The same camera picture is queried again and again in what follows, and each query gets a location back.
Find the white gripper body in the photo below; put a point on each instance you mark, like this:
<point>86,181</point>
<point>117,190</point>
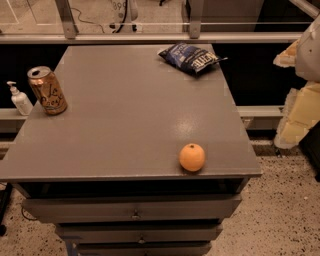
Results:
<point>309,55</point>

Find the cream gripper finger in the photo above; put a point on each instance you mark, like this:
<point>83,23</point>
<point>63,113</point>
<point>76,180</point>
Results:
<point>287,58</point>
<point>301,113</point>

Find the blue chip bag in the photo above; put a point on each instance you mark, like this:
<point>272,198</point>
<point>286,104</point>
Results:
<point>190,59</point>

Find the orange fruit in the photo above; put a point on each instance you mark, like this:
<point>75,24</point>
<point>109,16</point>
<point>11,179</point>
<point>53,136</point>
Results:
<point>192,157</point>

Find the white machine base background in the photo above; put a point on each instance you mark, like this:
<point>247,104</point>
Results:
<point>125,12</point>

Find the grey drawer cabinet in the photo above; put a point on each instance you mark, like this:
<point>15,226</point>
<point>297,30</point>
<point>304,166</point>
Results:
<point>106,172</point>

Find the gold LaCroix can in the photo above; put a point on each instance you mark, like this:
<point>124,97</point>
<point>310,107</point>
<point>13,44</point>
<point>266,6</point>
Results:
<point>47,90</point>

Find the white pump bottle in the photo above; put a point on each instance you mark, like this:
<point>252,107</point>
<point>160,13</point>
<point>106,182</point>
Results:
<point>20,99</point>

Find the metal railing frame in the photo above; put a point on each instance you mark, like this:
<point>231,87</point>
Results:
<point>159,21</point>

